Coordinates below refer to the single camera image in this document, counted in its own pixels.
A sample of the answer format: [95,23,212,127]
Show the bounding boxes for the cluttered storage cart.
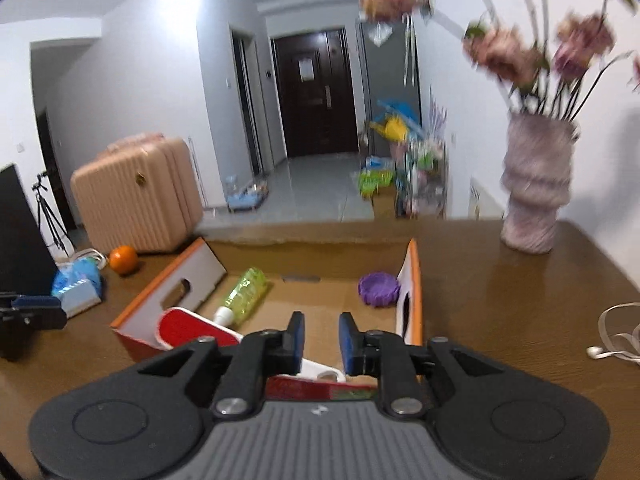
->
[394,135,449,219]

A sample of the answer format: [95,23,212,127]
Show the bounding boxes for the black monitor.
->
[0,163,59,297]

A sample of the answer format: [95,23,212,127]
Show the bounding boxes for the red white plastic case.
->
[156,306,246,352]

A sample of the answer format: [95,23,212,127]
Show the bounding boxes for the pink ribbed suitcase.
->
[70,133,205,255]

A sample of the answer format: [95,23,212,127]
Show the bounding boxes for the white charging cable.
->
[54,248,110,268]

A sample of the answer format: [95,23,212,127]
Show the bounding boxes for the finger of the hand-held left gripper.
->
[11,295,68,331]

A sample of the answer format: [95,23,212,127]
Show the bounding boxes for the red printed packet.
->
[264,376,379,402]

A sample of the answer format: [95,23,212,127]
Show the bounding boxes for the purple ridged lid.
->
[358,272,401,307]

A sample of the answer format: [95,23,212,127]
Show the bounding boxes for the brown floor carton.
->
[372,191,399,219]

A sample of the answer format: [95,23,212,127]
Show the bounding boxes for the dark brown door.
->
[271,29,359,159]

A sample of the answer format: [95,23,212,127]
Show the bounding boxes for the orange fruit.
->
[108,245,139,275]

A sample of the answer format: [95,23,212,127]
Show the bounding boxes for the white wall board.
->
[469,177,507,221]

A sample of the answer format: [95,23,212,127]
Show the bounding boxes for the blue folded frame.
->
[376,99,425,137]

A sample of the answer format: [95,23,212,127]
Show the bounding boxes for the green transparent bottle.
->
[213,267,269,327]

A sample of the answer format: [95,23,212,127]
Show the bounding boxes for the yellow toy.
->
[369,115,409,142]

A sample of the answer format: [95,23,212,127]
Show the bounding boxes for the blue tissue packet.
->
[51,257,105,319]

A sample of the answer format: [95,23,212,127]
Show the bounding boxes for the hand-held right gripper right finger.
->
[338,312,506,419]

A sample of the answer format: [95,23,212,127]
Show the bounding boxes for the green printed bag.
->
[354,169,394,197]

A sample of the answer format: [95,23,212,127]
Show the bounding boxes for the white earphones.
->
[587,302,640,362]

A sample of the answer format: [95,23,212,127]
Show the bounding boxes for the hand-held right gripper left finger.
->
[137,311,306,419]

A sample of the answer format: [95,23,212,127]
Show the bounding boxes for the white mug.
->
[299,358,347,384]

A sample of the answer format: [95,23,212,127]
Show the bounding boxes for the orange white cardboard box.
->
[110,237,425,393]

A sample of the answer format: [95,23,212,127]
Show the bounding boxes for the black tripod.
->
[31,172,72,257]

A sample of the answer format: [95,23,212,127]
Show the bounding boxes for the blue pet water feeder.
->
[224,174,267,212]

